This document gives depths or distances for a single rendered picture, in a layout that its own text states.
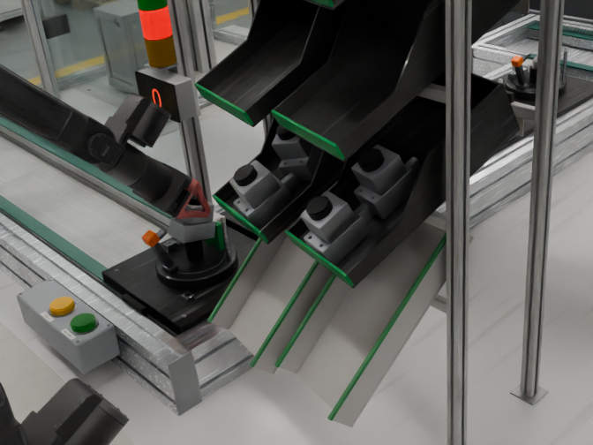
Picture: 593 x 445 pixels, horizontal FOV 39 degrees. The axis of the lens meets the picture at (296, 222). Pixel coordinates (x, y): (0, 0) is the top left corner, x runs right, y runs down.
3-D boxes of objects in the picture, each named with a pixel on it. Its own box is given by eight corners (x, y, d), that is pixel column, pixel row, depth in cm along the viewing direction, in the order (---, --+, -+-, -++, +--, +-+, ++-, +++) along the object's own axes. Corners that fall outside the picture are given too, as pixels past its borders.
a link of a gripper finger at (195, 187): (201, 187, 141) (163, 162, 135) (227, 199, 137) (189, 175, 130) (181, 222, 141) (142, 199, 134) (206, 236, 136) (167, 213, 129)
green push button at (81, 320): (80, 341, 131) (77, 330, 130) (68, 330, 134) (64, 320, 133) (102, 328, 133) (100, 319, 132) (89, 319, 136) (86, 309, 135)
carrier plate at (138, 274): (183, 337, 130) (180, 326, 129) (103, 281, 146) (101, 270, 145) (296, 271, 143) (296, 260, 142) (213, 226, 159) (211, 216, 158)
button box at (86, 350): (84, 375, 132) (75, 344, 129) (24, 322, 146) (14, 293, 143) (122, 354, 136) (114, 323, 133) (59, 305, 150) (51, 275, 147)
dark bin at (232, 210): (268, 245, 106) (239, 207, 101) (220, 207, 116) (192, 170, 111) (424, 101, 110) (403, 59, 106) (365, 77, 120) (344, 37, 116)
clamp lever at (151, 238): (168, 271, 138) (146, 241, 133) (161, 267, 139) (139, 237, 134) (183, 256, 139) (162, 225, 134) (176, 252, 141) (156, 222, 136)
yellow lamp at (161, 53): (159, 70, 145) (153, 42, 143) (143, 64, 149) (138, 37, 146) (183, 61, 148) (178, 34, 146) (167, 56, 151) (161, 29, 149)
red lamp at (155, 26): (153, 41, 143) (148, 13, 140) (138, 36, 146) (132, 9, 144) (177, 33, 145) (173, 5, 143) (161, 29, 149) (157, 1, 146)
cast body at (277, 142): (315, 180, 109) (291, 143, 105) (288, 183, 112) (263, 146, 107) (334, 134, 114) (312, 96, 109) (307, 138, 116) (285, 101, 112)
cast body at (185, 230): (183, 244, 137) (186, 203, 134) (168, 235, 140) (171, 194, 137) (224, 236, 142) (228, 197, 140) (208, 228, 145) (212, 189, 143)
